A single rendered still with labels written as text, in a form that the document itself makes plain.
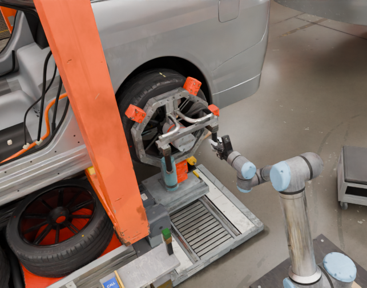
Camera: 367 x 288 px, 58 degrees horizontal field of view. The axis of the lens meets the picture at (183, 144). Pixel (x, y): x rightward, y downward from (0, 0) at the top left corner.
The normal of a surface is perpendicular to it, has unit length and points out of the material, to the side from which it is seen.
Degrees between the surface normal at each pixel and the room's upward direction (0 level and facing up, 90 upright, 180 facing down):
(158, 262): 0
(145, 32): 90
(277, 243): 0
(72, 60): 90
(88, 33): 90
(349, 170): 0
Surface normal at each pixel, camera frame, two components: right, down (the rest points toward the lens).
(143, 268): -0.09, -0.77
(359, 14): -0.45, 0.78
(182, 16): 0.52, 0.50
